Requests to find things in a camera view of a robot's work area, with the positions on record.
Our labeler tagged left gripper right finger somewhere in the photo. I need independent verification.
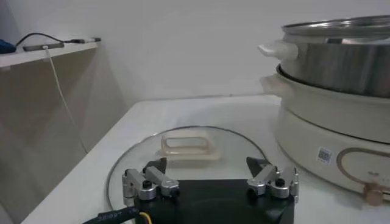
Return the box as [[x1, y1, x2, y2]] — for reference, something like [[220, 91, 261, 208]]
[[246, 156, 300, 203]]

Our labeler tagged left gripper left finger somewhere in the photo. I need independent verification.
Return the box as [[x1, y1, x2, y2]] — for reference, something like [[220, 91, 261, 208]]
[[121, 157, 180, 208]]

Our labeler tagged glass pot lid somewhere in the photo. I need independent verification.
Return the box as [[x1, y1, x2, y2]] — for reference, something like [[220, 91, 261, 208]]
[[106, 125, 269, 215]]

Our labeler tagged stainless steel steamer basket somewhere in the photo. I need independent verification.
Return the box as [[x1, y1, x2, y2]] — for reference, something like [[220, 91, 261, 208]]
[[257, 15, 390, 99]]

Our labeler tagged cream electric cooker base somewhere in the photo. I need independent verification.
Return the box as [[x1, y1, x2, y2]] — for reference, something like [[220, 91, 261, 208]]
[[260, 65, 390, 208]]

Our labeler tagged white side table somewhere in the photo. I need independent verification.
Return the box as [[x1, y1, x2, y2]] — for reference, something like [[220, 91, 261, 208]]
[[0, 40, 101, 69]]

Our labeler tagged black smartphone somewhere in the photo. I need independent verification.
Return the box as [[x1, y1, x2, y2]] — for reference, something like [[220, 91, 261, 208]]
[[23, 42, 65, 52]]

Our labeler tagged blue computer mouse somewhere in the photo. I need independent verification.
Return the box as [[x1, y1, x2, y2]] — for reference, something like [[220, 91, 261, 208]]
[[0, 38, 17, 55]]

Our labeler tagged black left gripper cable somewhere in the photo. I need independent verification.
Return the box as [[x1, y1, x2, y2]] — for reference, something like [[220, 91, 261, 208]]
[[82, 206, 153, 224]]

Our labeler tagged white charging cable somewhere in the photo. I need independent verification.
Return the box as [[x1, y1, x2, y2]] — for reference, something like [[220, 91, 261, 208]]
[[42, 45, 89, 155]]

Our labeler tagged black adapter cable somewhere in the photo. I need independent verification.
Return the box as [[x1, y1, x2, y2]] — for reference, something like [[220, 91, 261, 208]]
[[15, 32, 102, 48]]

